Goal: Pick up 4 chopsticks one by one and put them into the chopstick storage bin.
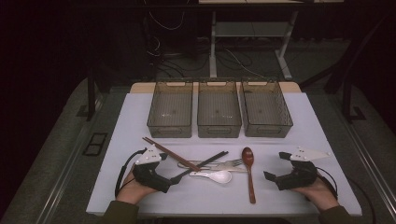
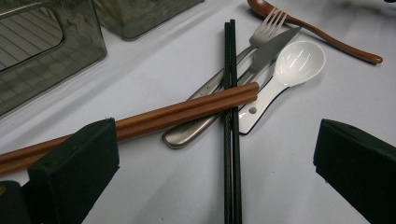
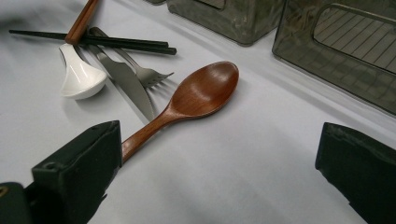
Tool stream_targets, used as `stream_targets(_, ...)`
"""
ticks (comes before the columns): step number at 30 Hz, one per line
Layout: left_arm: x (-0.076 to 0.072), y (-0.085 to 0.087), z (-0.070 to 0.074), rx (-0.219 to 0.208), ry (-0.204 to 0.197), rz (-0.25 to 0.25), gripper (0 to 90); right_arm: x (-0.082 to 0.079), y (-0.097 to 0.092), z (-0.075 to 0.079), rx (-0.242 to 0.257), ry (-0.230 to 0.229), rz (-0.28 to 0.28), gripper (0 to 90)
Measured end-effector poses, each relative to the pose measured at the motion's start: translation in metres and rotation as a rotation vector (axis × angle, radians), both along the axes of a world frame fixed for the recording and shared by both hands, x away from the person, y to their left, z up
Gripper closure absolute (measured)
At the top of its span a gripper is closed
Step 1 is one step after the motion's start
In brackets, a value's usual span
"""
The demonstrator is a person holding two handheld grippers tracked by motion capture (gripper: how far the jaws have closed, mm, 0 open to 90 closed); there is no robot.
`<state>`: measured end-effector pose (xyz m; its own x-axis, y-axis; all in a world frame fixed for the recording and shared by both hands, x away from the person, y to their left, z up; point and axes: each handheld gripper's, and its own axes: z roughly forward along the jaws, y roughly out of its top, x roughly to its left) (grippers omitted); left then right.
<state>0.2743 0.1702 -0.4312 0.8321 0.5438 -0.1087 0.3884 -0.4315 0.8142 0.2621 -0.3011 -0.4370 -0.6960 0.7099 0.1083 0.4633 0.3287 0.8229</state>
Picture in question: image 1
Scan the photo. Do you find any brown wooden spoon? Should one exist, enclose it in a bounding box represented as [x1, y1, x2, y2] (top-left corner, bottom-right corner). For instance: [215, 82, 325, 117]
[241, 147, 257, 205]

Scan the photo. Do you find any clear brown plastic basket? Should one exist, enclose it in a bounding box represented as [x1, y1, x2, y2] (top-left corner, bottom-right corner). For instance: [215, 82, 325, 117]
[196, 80, 243, 139]
[241, 79, 294, 138]
[147, 81, 194, 139]

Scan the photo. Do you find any silver metal fork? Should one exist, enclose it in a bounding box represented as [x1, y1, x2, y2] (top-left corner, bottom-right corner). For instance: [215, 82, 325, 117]
[186, 163, 248, 174]
[177, 158, 245, 171]

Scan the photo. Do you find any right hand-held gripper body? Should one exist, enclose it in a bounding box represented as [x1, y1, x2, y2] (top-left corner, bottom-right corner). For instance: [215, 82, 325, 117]
[275, 147, 331, 191]

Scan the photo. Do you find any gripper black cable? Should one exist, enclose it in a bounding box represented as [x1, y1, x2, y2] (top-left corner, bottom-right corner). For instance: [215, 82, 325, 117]
[114, 148, 148, 199]
[316, 166, 376, 224]

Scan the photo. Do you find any black floor frame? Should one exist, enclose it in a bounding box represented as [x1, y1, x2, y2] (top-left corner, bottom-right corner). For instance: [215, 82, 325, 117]
[82, 133, 108, 157]

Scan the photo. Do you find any white desk frame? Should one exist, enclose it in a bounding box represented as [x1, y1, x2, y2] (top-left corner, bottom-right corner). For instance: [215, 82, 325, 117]
[208, 10, 300, 80]

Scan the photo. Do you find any black metal stand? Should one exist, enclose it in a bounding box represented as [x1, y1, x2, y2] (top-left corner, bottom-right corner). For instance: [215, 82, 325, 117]
[342, 74, 367, 124]
[77, 68, 104, 122]

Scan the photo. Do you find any metal floor rail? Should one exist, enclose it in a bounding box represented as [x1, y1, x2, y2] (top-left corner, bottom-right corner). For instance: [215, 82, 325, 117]
[36, 99, 106, 224]
[331, 101, 396, 208]

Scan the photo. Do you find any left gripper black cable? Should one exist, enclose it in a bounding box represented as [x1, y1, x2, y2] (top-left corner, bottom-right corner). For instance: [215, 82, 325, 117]
[114, 148, 148, 199]

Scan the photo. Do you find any white ceramic spoon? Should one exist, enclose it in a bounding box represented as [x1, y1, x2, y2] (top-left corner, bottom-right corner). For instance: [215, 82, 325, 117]
[189, 169, 233, 185]

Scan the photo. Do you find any white table cover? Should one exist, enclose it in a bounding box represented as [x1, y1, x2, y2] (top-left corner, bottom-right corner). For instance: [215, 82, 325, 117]
[86, 91, 363, 217]

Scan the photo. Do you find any tangle of floor cables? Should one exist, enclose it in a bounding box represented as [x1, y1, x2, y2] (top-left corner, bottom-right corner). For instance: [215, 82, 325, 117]
[144, 0, 265, 80]

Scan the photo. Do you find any person's left hand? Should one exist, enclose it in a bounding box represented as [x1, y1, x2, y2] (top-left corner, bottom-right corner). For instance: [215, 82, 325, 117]
[115, 169, 158, 205]

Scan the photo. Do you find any person's right hand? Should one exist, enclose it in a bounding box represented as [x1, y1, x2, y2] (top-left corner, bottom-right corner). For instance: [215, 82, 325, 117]
[292, 176, 340, 213]

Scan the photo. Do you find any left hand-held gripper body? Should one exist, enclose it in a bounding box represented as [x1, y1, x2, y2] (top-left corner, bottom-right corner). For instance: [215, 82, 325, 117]
[132, 147, 163, 192]

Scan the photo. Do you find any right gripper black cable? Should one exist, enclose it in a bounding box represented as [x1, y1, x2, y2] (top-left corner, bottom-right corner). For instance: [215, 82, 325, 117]
[316, 166, 376, 224]

